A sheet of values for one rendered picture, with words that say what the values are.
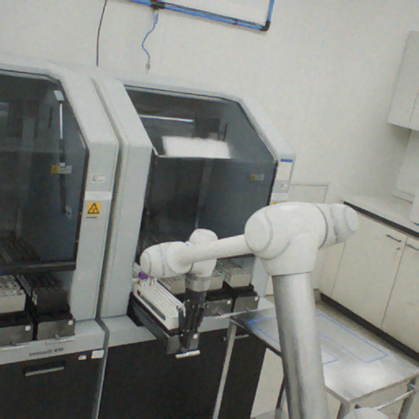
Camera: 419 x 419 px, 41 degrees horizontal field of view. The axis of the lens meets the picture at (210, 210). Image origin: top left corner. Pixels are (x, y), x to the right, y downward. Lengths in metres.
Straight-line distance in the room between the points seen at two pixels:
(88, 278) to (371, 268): 2.68
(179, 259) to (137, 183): 0.44
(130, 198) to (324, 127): 2.35
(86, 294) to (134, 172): 0.50
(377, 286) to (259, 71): 1.80
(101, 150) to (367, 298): 2.89
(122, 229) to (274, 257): 0.89
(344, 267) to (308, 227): 3.17
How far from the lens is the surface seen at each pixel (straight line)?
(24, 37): 3.03
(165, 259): 1.81
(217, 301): 2.43
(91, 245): 2.13
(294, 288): 1.41
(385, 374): 2.20
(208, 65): 3.50
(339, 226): 1.49
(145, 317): 2.22
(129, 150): 2.07
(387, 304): 4.36
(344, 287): 4.60
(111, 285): 2.23
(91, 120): 2.09
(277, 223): 1.36
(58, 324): 2.11
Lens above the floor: 1.81
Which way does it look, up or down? 16 degrees down
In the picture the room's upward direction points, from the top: 11 degrees clockwise
